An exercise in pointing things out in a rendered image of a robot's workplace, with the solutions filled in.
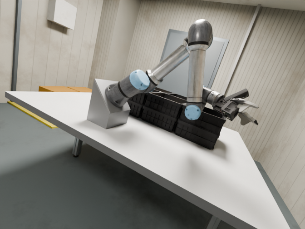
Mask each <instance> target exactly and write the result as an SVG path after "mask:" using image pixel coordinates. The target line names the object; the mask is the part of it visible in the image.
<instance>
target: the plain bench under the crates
mask: <svg viewBox="0 0 305 229"><path fill-rule="evenodd" d="M5 97H6V98H8V99H9V100H11V101H13V102H15V103H16V104H18V105H20V106H22V107H23V108H25V109H27V110H28V111H30V112H32V113H34V114H36V115H37V116H39V117H41V118H43V119H44V120H46V121H48V122H50V123H52V124H53V125H55V126H57V127H59V128H60V129H62V130H64V131H66V132H67V133H69V134H71V135H72V136H74V137H75V139H74V146H73V152H72V154H73V157H78V156H79V154H80V153H81V148H82V143H83V142H85V143H87V144H89V145H90V146H92V147H94V148H96V149H97V150H99V151H101V152H103V153H104V154H106V155H108V156H110V157H111V158H113V159H115V160H117V161H118V162H120V163H122V164H124V165H125V166H127V167H129V168H131V169H133V170H134V171H136V172H138V173H140V174H141V175H143V176H145V177H147V178H148V179H150V180H152V181H154V182H155V183H157V184H159V185H161V186H162V187H164V188H166V189H168V190H170V191H171V192H173V193H175V194H177V195H178V196H180V197H182V198H184V199H185V200H187V201H189V202H191V203H192V204H194V205H196V206H198V207H199V208H201V209H203V210H205V211H206V212H208V213H210V214H211V215H210V217H209V219H208V221H207V223H206V225H205V228H204V229H217V227H218V225H219V223H220V221H221V220H222V221H224V222H226V223H228V224H229V225H231V226H233V227H235V228H236V229H290V228H289V226H288V224H287V222H286V220H285V218H284V216H283V214H282V212H281V211H280V209H279V207H278V205H277V203H276V201H275V200H274V198H273V196H272V194H271V192H270V190H269V189H268V187H267V185H266V183H265V181H264V179H263V177H262V175H261V174H260V172H259V170H258V168H257V166H256V164H255V162H254V160H253V159H252V157H251V155H250V153H249V151H248V149H247V147H246V146H245V144H244V142H243V140H242V138H241V136H240V135H239V133H238V132H236V131H233V130H231V129H228V128H225V127H222V129H221V131H220V136H219V138H218V139H217V141H216V143H215V145H214V149H207V148H205V147H202V146H200V145H198V144H195V143H193V142H191V141H189V140H187V139H184V138H182V137H180V136H178V135H175V133H174V132H168V131H166V130H164V129H161V128H159V127H157V126H155V125H153V124H150V123H148V122H146V121H144V120H142V119H141V118H137V117H134V116H132V115H130V114H129V116H128V120H127V123H125V124H121V125H118V126H115V127H112V128H109V129H104V128H102V127H100V126H98V125H96V124H94V123H92V122H90V121H88V120H87V115H88V110H89V103H90V98H91V93H82V92H27V91H5Z"/></svg>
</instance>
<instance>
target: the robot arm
mask: <svg viewBox="0 0 305 229"><path fill-rule="evenodd" d="M212 41H213V33H212V26H211V24H210V23H209V22H208V21H207V20H203V19H202V20H197V21H195V22H194V23H193V24H192V25H191V26H190V28H189V31H188V36H187V37H186V38H185V39H184V40H183V44H182V45H180V46H179V47H178V48H177V49H176V50H174V51H173V52H172V53H171V54H170V55H169V56H168V57H166V58H165V59H164V60H163V61H161V62H160V63H159V64H158V65H157V66H155V67H154V68H153V69H152V70H147V71H146V72H143V71H142V70H135V71H133V72H132V73H131V74H129V75H128V76H126V77H125V78H124V79H122V80H121V81H119V82H117V83H113V84H110V85H108V86H107V87H106V89H105V93H106V96H107V98H108V100H109V101H110V102H111V103H112V104H113V105H114V106H116V107H122V106H123V105H125V103H126V102H127V101H128V99H129V98H131V97H133V96H134V95H136V94H138V93H150V92H152V91H153V90H154V89H155V88H156V86H157V85H159V81H160V80H161V79H162V78H164V77H165V76H166V75H168V74H169V73H170V72H172V71H173V70H174V69H175V68H177V67H178V66H179V65H180V64H182V63H183V62H184V61H186V60H187V59H188V58H189V69H188V84H187V106H186V109H185V116H186V117H187V118H188V119H190V120H195V119H198V118H199V117H200V115H201V113H202V111H203V109H204V107H205V105H206V104H207V103H209V104H211V105H212V107H213V110H215V111H217V112H219V113H221V114H222V115H223V117H225V118H227V119H229V120H230V121H233V120H234V119H235V118H236V116H237V115H238V116H239V118H240V119H241V122H240V124H241V125H246V124H248V123H250V122H252V123H254V124H256V125H258V123H257V121H256V119H254V118H253V117H252V116H250V115H249V114H248V113H247V112H246V111H244V110H246V109H247V108H249V107H252V108H259V107H258V106H257V105H256V104H254V103H252V102H250V101H247V100H244V98H246V97H249V92H248V90H247V89H243V90H241V91H238V92H236V93H234V94H232V95H230V96H228V97H225V96H224V95H222V94H221V93H219V92H216V91H214V90H212V89H210V88H208V87H206V86H203V79H204V68H205V57H206V50H207V49H208V48H209V47H210V46H211V44H212Z"/></svg>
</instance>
